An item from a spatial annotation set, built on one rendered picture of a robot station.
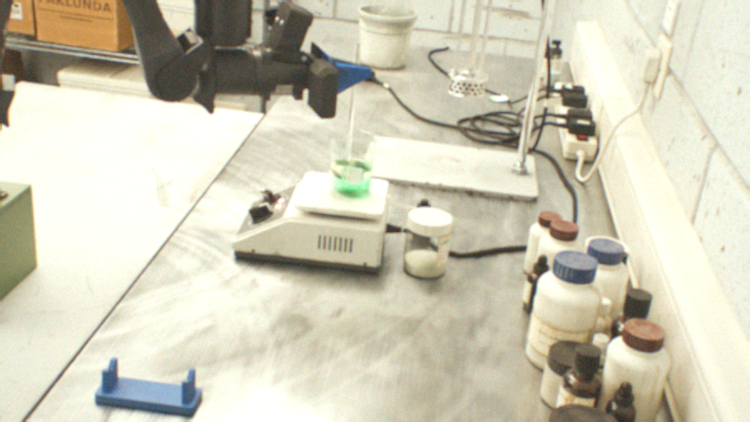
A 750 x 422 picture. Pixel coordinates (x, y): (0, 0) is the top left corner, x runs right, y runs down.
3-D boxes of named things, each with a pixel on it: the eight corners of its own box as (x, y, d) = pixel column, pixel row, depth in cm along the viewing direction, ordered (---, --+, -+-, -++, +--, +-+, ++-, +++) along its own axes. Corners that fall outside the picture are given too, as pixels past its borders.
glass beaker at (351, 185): (381, 195, 124) (387, 137, 120) (353, 208, 119) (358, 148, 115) (341, 181, 127) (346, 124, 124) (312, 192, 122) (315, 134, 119)
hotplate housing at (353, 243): (230, 259, 121) (232, 204, 118) (251, 218, 133) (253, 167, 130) (395, 278, 120) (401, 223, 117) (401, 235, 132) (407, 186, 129)
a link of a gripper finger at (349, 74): (326, 105, 111) (329, 56, 109) (317, 95, 114) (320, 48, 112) (378, 103, 113) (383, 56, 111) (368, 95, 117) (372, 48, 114)
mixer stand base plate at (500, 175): (357, 178, 150) (357, 172, 150) (372, 140, 168) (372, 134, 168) (537, 202, 148) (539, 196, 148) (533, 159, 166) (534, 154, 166)
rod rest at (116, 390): (93, 402, 91) (92, 372, 90) (107, 383, 94) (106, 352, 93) (192, 416, 90) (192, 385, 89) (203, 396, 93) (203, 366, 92)
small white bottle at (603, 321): (583, 353, 107) (593, 304, 105) (581, 342, 110) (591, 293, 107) (605, 357, 107) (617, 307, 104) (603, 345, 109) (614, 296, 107)
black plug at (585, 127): (557, 133, 169) (558, 122, 168) (555, 126, 173) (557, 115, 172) (595, 137, 168) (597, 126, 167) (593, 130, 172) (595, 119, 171)
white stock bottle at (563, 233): (582, 300, 119) (596, 231, 115) (548, 306, 117) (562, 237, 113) (554, 280, 124) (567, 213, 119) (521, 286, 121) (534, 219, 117)
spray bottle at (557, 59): (542, 86, 212) (551, 41, 207) (541, 82, 215) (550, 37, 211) (558, 88, 211) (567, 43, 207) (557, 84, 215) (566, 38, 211)
